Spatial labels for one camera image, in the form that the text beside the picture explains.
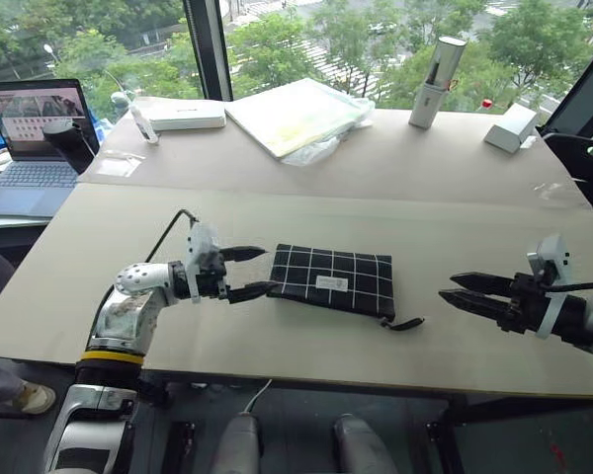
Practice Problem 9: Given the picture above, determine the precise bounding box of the crumpled clear plastic bag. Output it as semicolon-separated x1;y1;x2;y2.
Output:
281;96;377;167

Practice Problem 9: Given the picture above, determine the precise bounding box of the black table frame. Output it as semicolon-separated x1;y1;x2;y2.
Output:
137;374;466;474

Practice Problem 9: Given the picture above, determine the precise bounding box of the open grey laptop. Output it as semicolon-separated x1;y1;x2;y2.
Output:
0;78;101;219

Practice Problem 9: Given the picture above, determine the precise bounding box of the dark rounded grey shape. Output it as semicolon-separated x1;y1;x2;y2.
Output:
212;413;264;474
333;413;397;474

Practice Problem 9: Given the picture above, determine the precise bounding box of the black grid pattern pouch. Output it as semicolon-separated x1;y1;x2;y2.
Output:
266;243;425;332

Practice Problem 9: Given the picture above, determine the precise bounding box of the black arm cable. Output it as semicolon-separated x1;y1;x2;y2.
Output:
543;279;593;295
144;208;200;264

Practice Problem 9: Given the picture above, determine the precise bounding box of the small clear plastic bag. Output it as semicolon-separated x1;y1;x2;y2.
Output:
96;150;147;179

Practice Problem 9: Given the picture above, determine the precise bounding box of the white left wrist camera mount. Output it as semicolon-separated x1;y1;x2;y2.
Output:
185;222;222;303

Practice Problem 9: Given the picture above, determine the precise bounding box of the small white handheld device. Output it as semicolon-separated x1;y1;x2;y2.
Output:
127;96;160;146

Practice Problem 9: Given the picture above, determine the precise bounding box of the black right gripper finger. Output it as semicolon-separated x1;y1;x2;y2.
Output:
438;289;513;327
449;271;518;297

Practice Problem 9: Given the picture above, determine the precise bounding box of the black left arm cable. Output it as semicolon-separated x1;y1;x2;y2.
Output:
144;208;200;264

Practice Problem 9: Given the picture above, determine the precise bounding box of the thin white cable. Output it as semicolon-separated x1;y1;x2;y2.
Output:
243;378;274;416

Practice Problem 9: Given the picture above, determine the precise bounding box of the beige shoe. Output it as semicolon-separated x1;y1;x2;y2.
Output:
12;379;57;416

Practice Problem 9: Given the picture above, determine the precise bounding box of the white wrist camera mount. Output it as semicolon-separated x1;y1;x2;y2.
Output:
185;222;222;303
526;234;572;340

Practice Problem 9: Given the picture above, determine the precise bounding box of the flat white box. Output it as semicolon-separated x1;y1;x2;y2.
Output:
145;98;227;132

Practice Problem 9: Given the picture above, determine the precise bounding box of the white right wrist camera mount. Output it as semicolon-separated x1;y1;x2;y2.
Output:
526;234;572;340

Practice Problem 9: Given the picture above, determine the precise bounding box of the small white cardboard box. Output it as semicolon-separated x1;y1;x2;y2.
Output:
483;103;540;155

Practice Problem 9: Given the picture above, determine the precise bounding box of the black cylindrical device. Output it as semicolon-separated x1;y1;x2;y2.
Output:
42;119;98;176

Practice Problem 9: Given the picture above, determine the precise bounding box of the dark slanted window frame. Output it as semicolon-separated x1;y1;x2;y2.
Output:
548;34;593;140

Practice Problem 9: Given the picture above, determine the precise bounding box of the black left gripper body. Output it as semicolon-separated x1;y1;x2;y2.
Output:
195;249;231;301

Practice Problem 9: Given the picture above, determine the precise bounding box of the cream book in plastic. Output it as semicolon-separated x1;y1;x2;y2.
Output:
224;77;367;159

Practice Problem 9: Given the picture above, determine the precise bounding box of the dark window pillar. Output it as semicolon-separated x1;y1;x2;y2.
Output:
182;0;234;101

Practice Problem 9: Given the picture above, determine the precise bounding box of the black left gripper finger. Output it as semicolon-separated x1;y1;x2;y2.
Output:
220;245;268;264
226;280;281;305

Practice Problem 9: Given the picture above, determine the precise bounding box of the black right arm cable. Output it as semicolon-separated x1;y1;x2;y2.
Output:
543;279;593;295

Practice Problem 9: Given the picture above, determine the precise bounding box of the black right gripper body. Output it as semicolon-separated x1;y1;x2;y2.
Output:
496;271;557;336

